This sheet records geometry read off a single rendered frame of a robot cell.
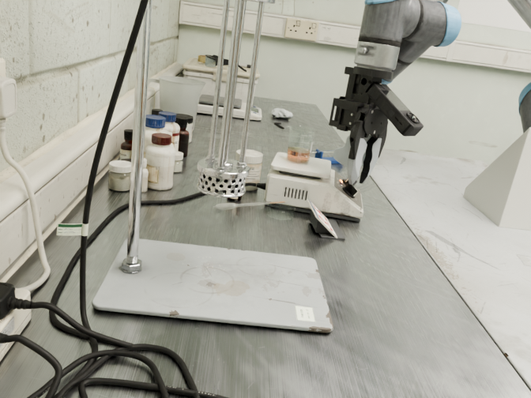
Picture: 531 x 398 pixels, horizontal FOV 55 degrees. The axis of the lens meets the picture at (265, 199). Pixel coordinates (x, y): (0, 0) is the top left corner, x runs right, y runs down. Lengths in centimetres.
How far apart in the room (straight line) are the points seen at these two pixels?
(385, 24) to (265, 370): 61
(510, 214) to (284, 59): 152
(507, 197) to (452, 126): 153
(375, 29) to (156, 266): 54
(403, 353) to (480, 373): 9
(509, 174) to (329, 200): 41
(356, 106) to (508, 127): 193
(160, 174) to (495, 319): 65
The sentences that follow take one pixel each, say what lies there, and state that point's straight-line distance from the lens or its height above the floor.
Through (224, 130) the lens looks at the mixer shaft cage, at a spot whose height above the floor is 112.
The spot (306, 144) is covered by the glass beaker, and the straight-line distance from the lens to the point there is 104.
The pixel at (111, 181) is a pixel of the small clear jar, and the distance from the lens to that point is 104.
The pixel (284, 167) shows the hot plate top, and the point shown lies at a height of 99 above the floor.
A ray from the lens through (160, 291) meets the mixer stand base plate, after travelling 68.
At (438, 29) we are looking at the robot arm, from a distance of 101.
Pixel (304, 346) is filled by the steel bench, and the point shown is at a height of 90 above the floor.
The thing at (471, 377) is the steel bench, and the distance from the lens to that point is 67.
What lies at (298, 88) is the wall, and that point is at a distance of 250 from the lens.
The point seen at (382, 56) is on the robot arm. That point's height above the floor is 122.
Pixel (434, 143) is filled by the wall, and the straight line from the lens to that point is 270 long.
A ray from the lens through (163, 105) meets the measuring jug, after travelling 158.
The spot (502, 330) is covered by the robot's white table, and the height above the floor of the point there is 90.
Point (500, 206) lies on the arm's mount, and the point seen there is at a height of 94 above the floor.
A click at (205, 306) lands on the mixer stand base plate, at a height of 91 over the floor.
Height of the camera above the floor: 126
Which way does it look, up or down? 19 degrees down
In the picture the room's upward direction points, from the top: 8 degrees clockwise
